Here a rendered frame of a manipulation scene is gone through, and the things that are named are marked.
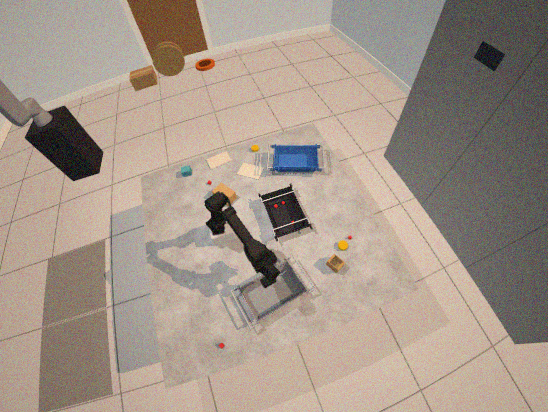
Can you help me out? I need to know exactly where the small teal block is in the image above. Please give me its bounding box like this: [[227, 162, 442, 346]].
[[181, 165, 192, 177]]

